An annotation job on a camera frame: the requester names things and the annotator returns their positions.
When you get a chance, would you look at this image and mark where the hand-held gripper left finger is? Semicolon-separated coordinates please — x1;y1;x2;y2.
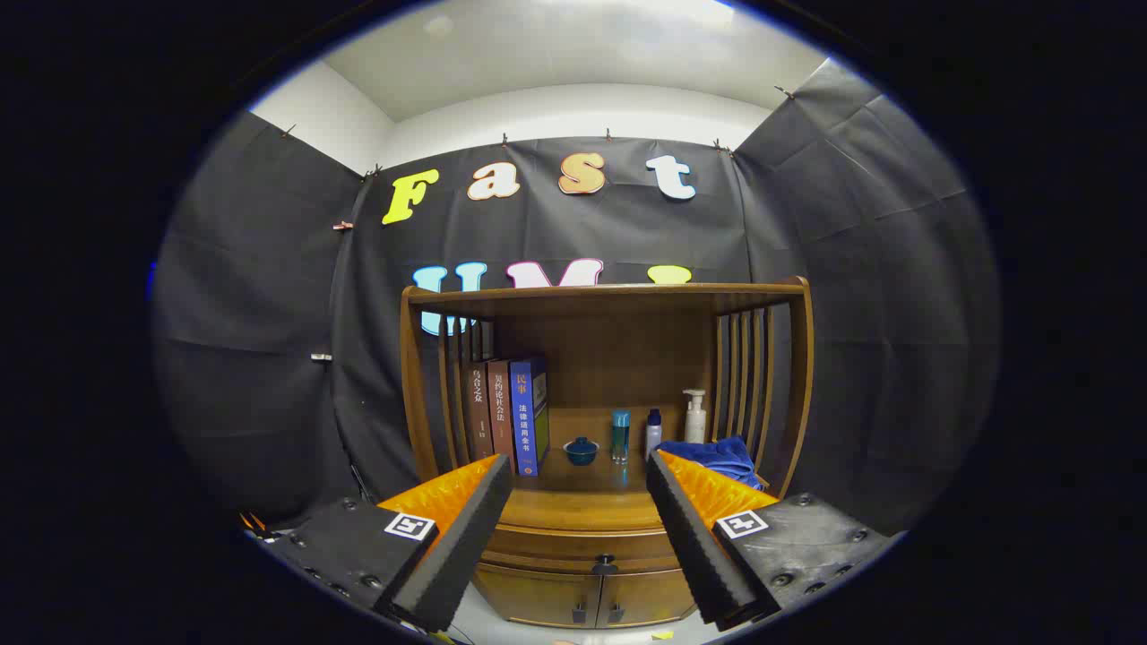
255;454;514;634

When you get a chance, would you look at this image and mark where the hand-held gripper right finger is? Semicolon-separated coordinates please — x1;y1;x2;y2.
645;450;901;632

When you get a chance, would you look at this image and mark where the wooden drawer with black knob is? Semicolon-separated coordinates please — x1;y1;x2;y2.
479;524;695;576

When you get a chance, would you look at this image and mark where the wooden cabinet door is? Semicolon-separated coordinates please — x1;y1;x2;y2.
473;563;599;628
599;566;698;626

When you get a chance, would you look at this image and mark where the wooden countertop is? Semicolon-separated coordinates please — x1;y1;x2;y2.
497;408;718;531

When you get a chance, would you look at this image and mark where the wooden cabinet with hutch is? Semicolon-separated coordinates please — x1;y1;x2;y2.
400;276;815;630

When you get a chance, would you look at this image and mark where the folded blue towel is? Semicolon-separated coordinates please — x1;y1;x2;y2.
657;436;764;490

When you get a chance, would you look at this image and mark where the dark brown book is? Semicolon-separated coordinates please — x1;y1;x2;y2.
461;361;496;460

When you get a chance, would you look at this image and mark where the reddish brown book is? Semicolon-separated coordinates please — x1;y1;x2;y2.
487;359;518;471

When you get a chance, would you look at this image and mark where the thick blue book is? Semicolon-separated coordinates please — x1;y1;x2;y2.
509;356;550;477

